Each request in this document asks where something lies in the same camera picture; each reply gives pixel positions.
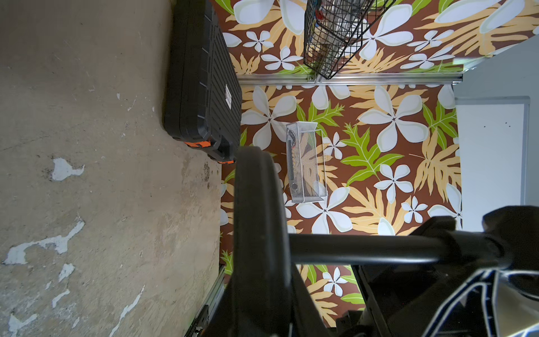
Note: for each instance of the black microphone stand pole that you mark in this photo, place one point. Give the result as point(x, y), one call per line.
point(509, 241)

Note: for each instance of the black wire basket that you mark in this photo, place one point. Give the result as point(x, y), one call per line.
point(336, 30)

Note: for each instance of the black plastic tool case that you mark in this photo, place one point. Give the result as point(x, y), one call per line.
point(202, 104)

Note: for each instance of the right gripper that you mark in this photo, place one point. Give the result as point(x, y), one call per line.
point(434, 300)

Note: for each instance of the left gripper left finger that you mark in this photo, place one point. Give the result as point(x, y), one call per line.
point(222, 324)

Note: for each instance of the screw bit box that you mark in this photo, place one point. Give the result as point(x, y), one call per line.
point(291, 160)

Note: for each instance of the white mesh basket right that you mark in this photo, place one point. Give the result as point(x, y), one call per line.
point(310, 163)

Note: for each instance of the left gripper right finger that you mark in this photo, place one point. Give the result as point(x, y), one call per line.
point(306, 320)

